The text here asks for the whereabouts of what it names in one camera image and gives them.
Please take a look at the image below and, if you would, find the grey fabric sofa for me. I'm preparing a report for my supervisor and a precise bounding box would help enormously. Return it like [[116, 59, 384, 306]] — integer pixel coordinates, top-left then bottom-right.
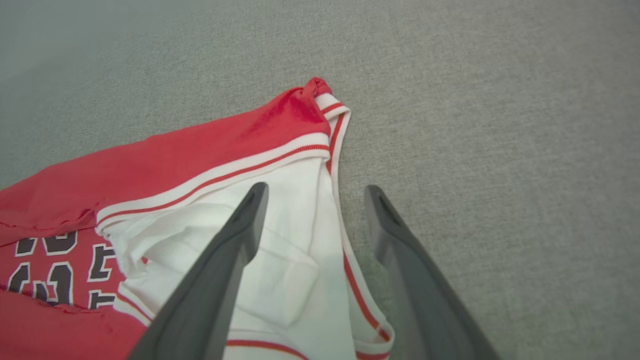
[[0, 0, 640, 360]]

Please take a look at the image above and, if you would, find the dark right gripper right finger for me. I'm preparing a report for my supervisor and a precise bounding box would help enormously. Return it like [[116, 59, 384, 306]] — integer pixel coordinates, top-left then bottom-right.
[[364, 185, 501, 360]]

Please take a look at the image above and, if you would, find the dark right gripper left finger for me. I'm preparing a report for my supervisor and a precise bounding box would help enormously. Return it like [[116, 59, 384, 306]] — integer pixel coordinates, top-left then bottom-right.
[[127, 182, 269, 360]]

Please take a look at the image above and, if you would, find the red white basketball jersey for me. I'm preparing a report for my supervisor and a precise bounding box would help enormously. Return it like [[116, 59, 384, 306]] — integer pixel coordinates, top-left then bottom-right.
[[0, 76, 396, 360]]

